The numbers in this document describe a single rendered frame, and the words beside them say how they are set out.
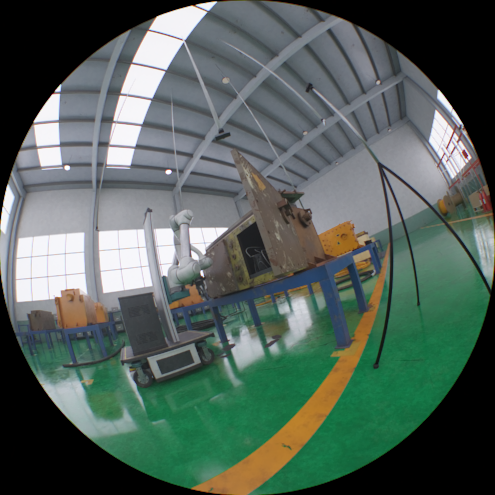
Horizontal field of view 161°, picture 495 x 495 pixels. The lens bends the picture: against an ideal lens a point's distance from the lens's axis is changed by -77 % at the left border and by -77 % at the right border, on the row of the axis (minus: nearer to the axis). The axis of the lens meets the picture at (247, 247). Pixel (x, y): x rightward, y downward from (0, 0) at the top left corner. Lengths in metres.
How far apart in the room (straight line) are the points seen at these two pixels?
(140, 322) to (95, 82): 8.81
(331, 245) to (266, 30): 8.58
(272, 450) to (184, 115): 10.00
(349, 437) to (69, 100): 10.43
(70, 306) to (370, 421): 4.06
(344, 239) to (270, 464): 3.78
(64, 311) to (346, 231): 5.85
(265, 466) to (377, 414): 0.44
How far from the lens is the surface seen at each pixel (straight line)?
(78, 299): 3.88
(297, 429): 0.87
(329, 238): 4.06
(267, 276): 1.49
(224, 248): 1.88
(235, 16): 8.62
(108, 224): 11.80
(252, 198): 0.66
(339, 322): 1.31
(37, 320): 7.76
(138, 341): 1.68
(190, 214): 1.87
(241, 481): 0.77
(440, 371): 0.97
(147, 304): 1.68
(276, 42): 9.32
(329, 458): 0.74
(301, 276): 1.33
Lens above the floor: 0.65
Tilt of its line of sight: 13 degrees up
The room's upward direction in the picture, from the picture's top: 18 degrees counter-clockwise
